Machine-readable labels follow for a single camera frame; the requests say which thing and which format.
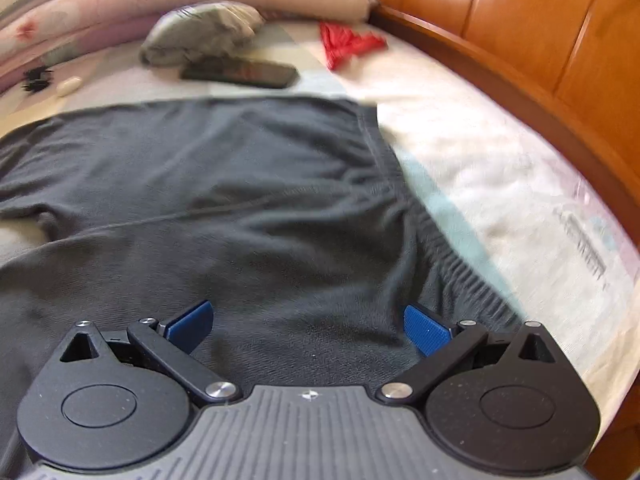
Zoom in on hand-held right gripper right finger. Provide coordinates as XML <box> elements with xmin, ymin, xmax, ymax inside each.
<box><xmin>378</xmin><ymin>304</ymin><xmax>558</xmax><ymax>405</ymax></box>

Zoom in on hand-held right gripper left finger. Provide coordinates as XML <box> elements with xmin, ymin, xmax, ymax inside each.
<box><xmin>60</xmin><ymin>300</ymin><xmax>244</xmax><ymax>405</ymax></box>

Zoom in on dark grey pants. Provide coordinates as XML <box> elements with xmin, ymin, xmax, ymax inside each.
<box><xmin>0</xmin><ymin>96</ymin><xmax>526</xmax><ymax>480</ymax></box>

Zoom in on black smartphone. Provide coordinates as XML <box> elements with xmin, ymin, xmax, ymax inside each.
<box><xmin>180</xmin><ymin>57</ymin><xmax>301</xmax><ymax>90</ymax></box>

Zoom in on black hair claw clip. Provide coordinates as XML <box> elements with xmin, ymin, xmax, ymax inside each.
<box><xmin>22</xmin><ymin>65</ymin><xmax>53</xmax><ymax>93</ymax></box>

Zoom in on crumpled grey garment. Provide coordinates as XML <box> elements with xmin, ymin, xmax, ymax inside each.
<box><xmin>140</xmin><ymin>2</ymin><xmax>266</xmax><ymax>67</ymax></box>

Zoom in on red folding fan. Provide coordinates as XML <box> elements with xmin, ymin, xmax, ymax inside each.
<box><xmin>320</xmin><ymin>21</ymin><xmax>388</xmax><ymax>71</ymax></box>

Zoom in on wooden headboard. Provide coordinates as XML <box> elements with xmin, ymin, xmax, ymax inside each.
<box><xmin>357</xmin><ymin>0</ymin><xmax>640</xmax><ymax>241</ymax></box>

